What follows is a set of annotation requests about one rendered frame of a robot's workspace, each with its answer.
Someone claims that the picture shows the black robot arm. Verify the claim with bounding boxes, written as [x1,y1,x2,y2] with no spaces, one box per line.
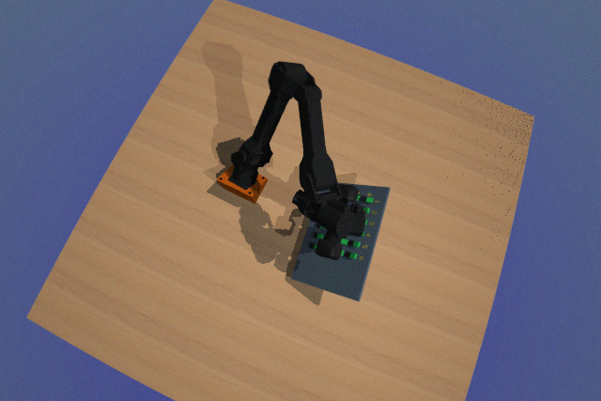
[228,61,366,238]

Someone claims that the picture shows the dark grey slanted panel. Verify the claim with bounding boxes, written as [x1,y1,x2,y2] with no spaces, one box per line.
[291,183,390,301]

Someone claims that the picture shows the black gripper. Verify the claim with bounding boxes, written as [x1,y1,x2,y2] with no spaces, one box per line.
[316,184,359,260]

